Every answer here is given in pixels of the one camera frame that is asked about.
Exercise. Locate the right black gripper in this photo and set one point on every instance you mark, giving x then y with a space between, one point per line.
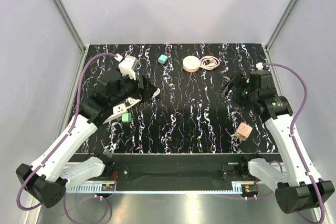
239 81

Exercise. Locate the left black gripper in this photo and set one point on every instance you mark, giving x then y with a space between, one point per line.
145 93

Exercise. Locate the pink cube adapter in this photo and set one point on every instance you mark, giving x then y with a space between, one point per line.
243 131

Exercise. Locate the pink round power socket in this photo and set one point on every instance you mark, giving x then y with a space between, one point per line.
191 64

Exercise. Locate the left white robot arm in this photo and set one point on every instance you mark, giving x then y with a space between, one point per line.
47 179

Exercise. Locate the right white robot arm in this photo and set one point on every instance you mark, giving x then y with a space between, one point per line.
301 187

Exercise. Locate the green plug adapter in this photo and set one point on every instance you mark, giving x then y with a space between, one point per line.
126 118

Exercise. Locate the white power strip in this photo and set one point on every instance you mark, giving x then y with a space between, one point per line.
116 112

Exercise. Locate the teal charger on mat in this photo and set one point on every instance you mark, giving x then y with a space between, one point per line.
163 59

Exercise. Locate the black marbled mat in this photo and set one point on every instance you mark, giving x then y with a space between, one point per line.
189 115

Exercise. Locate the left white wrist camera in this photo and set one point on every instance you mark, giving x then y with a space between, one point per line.
128 67

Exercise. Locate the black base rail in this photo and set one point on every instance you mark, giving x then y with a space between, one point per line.
174 173

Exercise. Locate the white slotted cable duct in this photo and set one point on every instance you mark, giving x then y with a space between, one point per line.
94 188

